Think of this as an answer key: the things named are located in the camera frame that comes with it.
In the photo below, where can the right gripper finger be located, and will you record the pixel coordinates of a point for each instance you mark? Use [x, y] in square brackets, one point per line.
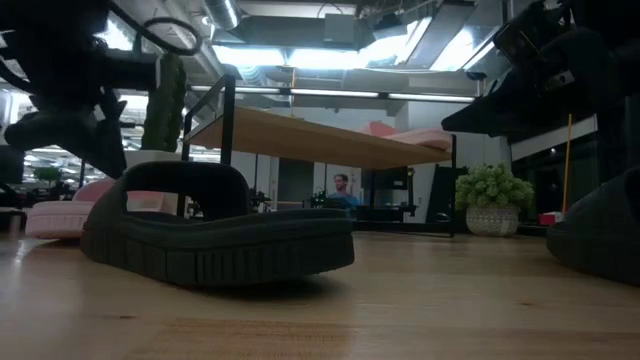
[495, 112]

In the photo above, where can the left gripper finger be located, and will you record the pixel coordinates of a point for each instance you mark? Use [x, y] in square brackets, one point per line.
[45, 131]
[114, 145]

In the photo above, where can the pink foam slide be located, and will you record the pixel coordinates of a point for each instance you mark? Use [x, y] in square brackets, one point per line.
[55, 220]
[420, 137]

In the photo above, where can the black foam slide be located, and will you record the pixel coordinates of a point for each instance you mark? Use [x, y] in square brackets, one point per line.
[605, 235]
[220, 245]

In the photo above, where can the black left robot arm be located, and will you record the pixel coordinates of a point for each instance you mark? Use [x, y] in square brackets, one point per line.
[40, 45]

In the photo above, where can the background green plant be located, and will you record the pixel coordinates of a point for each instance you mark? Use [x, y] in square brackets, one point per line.
[47, 175]

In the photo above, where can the green cactus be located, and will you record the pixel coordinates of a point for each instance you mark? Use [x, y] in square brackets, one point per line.
[164, 100]

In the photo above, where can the dark background monitor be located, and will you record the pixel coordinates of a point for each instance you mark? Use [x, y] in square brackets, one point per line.
[10, 167]

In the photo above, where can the long LED light bar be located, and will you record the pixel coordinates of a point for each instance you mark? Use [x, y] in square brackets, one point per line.
[430, 96]

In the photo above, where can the round green succulent plant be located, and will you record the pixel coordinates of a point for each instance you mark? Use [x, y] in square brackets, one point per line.
[492, 187]

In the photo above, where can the black background panel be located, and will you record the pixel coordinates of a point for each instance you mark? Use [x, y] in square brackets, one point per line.
[442, 192]

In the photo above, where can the grey woven plant pot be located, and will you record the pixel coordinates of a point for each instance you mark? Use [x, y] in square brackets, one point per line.
[492, 220]

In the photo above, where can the small red box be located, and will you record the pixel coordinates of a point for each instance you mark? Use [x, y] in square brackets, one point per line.
[549, 218]

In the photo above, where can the person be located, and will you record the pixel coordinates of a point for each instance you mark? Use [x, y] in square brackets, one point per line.
[344, 192]

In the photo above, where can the wooden shelf with black frame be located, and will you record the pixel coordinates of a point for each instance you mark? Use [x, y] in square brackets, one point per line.
[310, 142]

